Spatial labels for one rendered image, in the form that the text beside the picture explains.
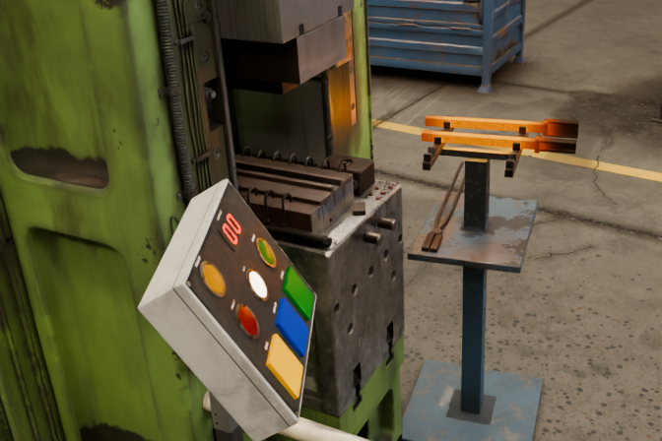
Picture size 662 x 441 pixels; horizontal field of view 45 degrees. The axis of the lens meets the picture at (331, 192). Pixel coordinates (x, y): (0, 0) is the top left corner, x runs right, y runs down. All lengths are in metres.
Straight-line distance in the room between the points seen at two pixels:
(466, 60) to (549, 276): 2.44
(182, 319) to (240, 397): 0.15
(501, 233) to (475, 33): 3.27
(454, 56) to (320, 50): 3.90
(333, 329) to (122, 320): 0.46
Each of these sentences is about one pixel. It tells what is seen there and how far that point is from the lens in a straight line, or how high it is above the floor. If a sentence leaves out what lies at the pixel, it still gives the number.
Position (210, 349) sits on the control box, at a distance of 1.14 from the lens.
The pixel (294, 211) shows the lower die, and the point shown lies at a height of 0.98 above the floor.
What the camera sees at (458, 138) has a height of 0.94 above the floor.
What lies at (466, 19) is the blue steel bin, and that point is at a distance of 5.44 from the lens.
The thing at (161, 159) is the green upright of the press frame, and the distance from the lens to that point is 1.50.
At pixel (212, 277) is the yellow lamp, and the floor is 1.17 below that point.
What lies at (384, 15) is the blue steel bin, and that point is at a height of 0.46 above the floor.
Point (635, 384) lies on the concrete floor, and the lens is 2.88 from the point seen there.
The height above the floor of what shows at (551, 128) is 0.94.
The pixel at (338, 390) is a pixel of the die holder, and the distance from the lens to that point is 1.90.
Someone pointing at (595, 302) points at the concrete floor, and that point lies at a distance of 3.25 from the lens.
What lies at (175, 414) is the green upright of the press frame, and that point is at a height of 0.61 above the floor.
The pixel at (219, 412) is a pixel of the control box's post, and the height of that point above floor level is 0.84.
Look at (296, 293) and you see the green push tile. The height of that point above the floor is 1.02.
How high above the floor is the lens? 1.76
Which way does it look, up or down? 25 degrees down
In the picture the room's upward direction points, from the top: 4 degrees counter-clockwise
